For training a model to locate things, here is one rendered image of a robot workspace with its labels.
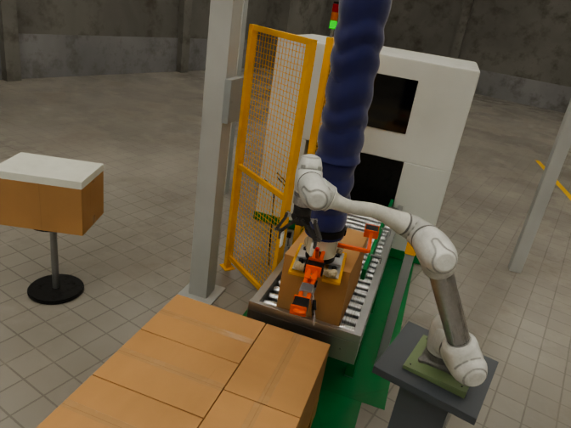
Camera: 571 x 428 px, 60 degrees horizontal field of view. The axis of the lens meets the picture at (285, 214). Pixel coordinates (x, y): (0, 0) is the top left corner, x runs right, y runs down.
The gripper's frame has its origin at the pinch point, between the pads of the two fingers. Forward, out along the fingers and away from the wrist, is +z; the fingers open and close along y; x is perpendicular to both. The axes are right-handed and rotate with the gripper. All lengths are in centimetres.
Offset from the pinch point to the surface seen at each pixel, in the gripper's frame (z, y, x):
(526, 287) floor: 136, -170, -311
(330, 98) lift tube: -55, 8, -51
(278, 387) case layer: 81, -2, -5
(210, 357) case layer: 81, 38, -8
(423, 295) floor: 136, -72, -236
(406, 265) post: 50, -48, -114
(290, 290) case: 64, 15, -66
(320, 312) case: 72, -6, -66
